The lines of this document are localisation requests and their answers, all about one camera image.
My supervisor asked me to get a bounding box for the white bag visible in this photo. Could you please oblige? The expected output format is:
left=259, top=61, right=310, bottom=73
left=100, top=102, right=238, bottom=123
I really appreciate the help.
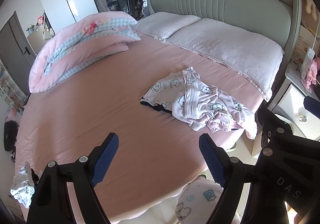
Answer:
left=42, top=26, right=56, bottom=40

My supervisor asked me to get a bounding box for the white wire shelf rack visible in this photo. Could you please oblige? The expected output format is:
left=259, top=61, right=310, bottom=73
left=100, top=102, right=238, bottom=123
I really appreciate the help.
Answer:
left=0, top=63, right=25, bottom=114

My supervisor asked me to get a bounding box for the black bag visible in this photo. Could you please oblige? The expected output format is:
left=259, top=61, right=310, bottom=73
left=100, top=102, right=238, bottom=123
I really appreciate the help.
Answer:
left=3, top=120, right=19, bottom=152

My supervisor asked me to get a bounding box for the white nightstand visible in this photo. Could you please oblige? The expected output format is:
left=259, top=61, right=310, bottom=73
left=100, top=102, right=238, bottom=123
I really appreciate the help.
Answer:
left=266, top=60, right=320, bottom=139

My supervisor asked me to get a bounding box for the white cartoon print pajama top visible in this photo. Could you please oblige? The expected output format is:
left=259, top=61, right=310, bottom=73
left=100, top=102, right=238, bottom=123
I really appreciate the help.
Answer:
left=142, top=66, right=258, bottom=132

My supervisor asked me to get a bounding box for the person's right hand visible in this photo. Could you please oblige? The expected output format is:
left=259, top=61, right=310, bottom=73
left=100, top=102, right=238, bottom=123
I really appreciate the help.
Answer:
left=294, top=210, right=310, bottom=224

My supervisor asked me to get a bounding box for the navy garment with white stripes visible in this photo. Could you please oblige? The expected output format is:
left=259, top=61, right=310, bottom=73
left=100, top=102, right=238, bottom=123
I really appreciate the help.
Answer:
left=139, top=100, right=173, bottom=115

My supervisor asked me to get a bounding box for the grey door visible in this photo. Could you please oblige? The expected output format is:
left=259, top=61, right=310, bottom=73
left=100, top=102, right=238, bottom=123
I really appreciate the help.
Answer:
left=0, top=12, right=37, bottom=96

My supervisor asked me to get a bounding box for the pink cloth bundle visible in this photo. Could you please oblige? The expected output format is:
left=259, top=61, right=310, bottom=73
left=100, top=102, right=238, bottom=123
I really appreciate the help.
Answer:
left=5, top=107, right=25, bottom=124

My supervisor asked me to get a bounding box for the bed with pink sheet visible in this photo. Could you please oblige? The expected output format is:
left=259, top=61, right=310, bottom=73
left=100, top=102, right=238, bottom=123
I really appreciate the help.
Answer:
left=14, top=12, right=286, bottom=222

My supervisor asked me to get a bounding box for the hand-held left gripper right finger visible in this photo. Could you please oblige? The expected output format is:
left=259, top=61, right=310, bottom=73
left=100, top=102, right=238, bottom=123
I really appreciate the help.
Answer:
left=199, top=133, right=255, bottom=224

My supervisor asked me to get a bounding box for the person's pink printed pajamas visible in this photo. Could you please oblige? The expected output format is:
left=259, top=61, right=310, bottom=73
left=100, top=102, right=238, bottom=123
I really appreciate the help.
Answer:
left=175, top=175, right=225, bottom=224

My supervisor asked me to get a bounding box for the white shirt with cartoon print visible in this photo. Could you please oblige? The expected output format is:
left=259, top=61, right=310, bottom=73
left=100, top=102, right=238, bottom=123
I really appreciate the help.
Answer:
left=10, top=161, right=35, bottom=209

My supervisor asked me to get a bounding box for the pink plush figure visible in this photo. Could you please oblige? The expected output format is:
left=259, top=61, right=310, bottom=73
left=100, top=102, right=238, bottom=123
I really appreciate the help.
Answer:
left=302, top=60, right=319, bottom=88

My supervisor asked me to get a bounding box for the cardboard box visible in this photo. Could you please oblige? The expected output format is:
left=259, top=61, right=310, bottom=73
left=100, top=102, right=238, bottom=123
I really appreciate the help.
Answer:
left=294, top=25, right=320, bottom=61

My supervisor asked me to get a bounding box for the lilac checked pillow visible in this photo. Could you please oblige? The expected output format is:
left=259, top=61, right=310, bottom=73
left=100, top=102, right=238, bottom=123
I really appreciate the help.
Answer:
left=160, top=18, right=286, bottom=103
left=132, top=12, right=202, bottom=40

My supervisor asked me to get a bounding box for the pink and blue checked duvet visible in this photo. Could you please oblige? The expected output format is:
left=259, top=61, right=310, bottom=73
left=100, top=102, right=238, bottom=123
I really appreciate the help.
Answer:
left=28, top=11, right=138, bottom=94

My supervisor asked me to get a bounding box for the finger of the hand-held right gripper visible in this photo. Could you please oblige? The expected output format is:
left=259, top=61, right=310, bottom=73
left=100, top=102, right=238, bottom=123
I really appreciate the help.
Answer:
left=259, top=125, right=293, bottom=152
left=257, top=108, right=293, bottom=132

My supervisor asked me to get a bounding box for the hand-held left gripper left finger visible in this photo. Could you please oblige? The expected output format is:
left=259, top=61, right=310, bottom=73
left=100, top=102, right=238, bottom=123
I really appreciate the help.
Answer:
left=26, top=132, right=119, bottom=224

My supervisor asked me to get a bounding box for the white power strip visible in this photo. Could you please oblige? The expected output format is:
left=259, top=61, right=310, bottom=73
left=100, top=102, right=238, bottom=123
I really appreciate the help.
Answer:
left=300, top=48, right=316, bottom=78

